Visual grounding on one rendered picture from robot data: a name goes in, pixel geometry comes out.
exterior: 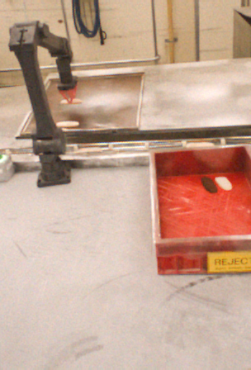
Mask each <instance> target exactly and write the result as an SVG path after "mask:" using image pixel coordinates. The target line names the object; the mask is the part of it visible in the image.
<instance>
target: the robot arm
mask: <svg viewBox="0 0 251 370"><path fill-rule="evenodd" d="M9 34H10V40H9V43H8V47H9V50H10V52H12V51H14V55H15V56H16V57H17V60H18V64H19V65H20V66H21V71H22V74H23V78H24V81H25V85H26V91H27V92H28V94H29V98H30V102H31V108H32V111H33V115H34V119H36V129H33V130H32V131H31V140H32V150H33V154H35V155H36V156H39V161H40V164H41V171H40V173H39V174H38V178H37V187H48V186H55V185H62V184H69V183H71V175H72V172H71V168H65V165H64V164H62V162H61V158H60V157H59V155H61V154H66V149H67V143H66V138H65V134H64V132H62V128H61V126H57V125H56V123H55V122H54V118H52V116H51V112H50V105H49V102H48V98H47V94H46V90H45V86H44V83H43V79H42V75H41V71H40V64H39V58H37V49H38V48H37V46H40V47H43V48H45V49H47V51H49V54H50V56H51V57H57V58H55V63H56V64H57V67H58V72H59V79H60V82H59V84H58V85H57V88H58V90H59V93H60V94H61V95H62V97H64V98H65V99H66V101H67V102H68V103H72V100H73V99H75V94H76V91H77V87H78V81H77V80H76V79H78V77H77V75H72V70H71V65H70V63H71V61H72V58H73V52H72V50H71V49H70V44H69V41H68V38H65V37H62V36H56V35H54V34H53V32H51V31H49V26H47V24H46V23H40V21H23V22H14V23H13V26H9ZM65 93H68V95H69V97H70V100H69V99H68V98H67V97H66V94H65Z"/></svg>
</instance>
